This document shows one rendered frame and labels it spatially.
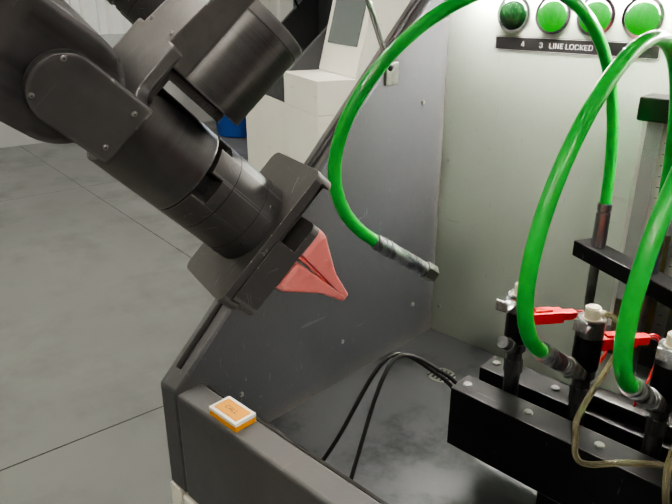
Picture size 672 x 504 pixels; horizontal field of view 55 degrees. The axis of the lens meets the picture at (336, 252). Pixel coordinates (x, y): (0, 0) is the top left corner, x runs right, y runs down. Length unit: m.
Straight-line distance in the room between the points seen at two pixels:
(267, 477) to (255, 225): 0.40
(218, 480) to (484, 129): 0.64
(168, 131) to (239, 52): 0.06
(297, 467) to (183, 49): 0.47
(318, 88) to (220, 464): 2.78
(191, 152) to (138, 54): 0.06
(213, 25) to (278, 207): 0.12
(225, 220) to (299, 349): 0.59
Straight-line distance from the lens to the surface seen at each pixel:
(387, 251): 0.71
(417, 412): 0.99
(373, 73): 0.66
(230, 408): 0.78
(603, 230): 0.90
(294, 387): 0.98
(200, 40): 0.36
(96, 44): 0.33
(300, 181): 0.41
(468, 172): 1.08
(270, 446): 0.74
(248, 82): 0.37
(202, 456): 0.84
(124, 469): 2.27
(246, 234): 0.40
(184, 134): 0.37
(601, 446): 0.73
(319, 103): 3.44
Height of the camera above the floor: 1.41
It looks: 22 degrees down
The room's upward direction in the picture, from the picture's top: straight up
